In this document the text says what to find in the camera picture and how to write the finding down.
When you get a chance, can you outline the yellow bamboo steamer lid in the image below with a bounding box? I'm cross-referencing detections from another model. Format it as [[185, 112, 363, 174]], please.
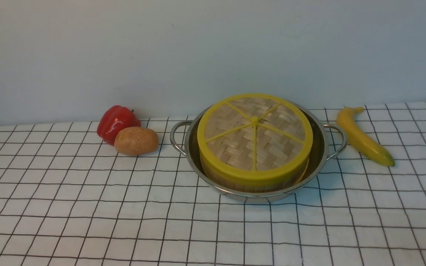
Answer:
[[196, 93, 314, 181]]

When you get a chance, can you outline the yellow bamboo steamer basket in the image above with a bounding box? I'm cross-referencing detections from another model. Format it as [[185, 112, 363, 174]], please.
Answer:
[[200, 158, 310, 192]]

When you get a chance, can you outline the stainless steel pot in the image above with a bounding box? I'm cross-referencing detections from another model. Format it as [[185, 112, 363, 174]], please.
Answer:
[[170, 93, 348, 204]]

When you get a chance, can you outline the brown potato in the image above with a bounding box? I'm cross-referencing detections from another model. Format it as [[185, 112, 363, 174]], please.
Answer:
[[114, 127, 159, 156]]

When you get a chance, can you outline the red bell pepper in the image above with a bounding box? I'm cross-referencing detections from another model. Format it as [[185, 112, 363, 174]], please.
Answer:
[[97, 105, 142, 146]]

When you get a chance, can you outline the yellow banana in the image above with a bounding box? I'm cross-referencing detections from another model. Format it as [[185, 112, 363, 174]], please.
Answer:
[[336, 107, 395, 167]]

